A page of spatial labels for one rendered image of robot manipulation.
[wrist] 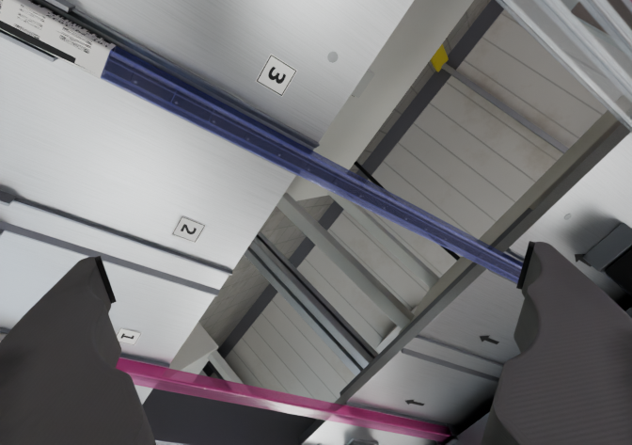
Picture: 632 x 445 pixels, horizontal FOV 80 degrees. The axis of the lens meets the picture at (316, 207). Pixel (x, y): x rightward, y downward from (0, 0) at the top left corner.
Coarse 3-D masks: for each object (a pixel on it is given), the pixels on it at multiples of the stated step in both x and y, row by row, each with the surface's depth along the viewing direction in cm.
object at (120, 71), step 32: (128, 64) 17; (160, 96) 18; (192, 96) 18; (224, 128) 19; (256, 128) 20; (288, 160) 21; (320, 160) 21; (352, 192) 23; (384, 192) 24; (416, 224) 25; (448, 224) 26; (480, 256) 28
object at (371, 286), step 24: (600, 120) 74; (576, 144) 78; (600, 144) 56; (360, 168) 112; (552, 168) 78; (528, 192) 83; (288, 216) 84; (360, 216) 105; (504, 216) 83; (312, 240) 82; (336, 240) 82; (384, 240) 103; (336, 264) 80; (360, 264) 80; (408, 264) 100; (456, 264) 89; (360, 288) 78; (384, 288) 77; (432, 288) 95; (384, 312) 76; (408, 312) 75
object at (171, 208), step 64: (64, 0) 16; (128, 0) 17; (192, 0) 17; (256, 0) 18; (320, 0) 18; (384, 0) 18; (0, 64) 17; (64, 64) 18; (192, 64) 19; (256, 64) 19; (320, 64) 20; (0, 128) 19; (64, 128) 19; (128, 128) 20; (192, 128) 20; (320, 128) 22; (0, 192) 20; (64, 192) 21; (128, 192) 22; (192, 192) 23; (256, 192) 23; (0, 256) 23; (64, 256) 24; (128, 256) 24; (192, 256) 25; (0, 320) 25; (128, 320) 27; (192, 320) 28
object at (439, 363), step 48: (624, 144) 26; (576, 192) 27; (624, 192) 28; (528, 240) 29; (576, 240) 30; (480, 288) 32; (432, 336) 34; (480, 336) 36; (384, 384) 37; (432, 384) 39; (480, 384) 41; (336, 432) 41; (384, 432) 43
